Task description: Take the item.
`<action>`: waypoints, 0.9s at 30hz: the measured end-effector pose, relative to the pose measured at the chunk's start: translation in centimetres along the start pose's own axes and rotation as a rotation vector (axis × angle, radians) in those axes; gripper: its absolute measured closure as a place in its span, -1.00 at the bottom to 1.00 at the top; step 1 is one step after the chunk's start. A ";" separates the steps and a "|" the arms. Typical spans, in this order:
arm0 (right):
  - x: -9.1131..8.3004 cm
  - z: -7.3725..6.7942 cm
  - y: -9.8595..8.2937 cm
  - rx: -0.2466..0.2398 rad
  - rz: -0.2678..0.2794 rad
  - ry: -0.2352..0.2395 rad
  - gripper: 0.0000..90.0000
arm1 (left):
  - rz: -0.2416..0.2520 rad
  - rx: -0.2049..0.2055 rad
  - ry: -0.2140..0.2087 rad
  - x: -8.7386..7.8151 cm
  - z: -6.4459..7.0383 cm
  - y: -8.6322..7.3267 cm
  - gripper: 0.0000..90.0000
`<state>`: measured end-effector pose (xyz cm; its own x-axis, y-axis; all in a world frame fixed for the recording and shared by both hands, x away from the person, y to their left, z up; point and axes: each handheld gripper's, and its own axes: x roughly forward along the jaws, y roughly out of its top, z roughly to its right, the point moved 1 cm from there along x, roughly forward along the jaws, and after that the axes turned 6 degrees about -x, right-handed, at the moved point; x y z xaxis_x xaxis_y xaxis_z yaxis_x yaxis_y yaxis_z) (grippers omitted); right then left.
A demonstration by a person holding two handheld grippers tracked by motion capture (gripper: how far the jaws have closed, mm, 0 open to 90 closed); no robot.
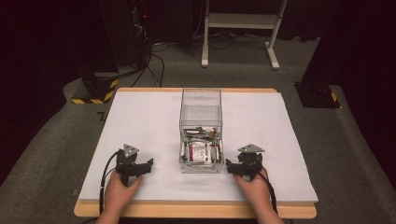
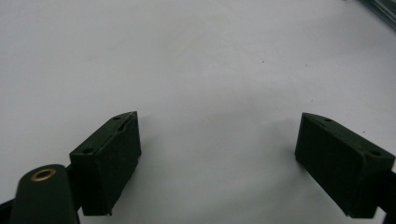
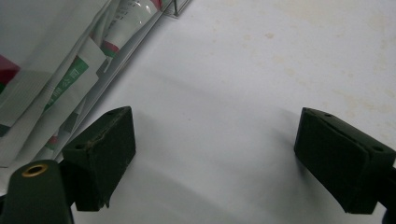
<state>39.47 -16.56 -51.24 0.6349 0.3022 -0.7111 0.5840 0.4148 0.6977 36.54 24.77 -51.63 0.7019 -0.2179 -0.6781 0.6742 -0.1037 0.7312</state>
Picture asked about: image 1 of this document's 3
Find white foam board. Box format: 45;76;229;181
78;91;319;205

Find person's right hand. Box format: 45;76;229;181
233;168;276;217

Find pile of small packets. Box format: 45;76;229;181
180;126;223;164

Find dark electronics rack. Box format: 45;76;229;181
129;0;154;67

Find wooden table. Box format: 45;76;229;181
73;87;318;219

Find black floor cables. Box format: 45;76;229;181
130;31;247;89

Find person's left hand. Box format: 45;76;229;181
104;172;144;217

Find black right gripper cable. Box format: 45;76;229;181
257;169;278;215

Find black post with striped base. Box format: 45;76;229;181
71;0;120;105

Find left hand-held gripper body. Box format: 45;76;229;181
115;143;148;188

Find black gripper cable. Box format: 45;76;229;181
257;169;278;215
98;150;121;217

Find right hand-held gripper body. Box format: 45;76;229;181
237;143;266;182

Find black stand base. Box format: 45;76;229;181
293;81;342;109

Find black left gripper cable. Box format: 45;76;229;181
98;150;121;217

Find white metal stand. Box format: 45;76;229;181
200;0;290;71

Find clear plastic box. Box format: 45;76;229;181
178;87;225;175

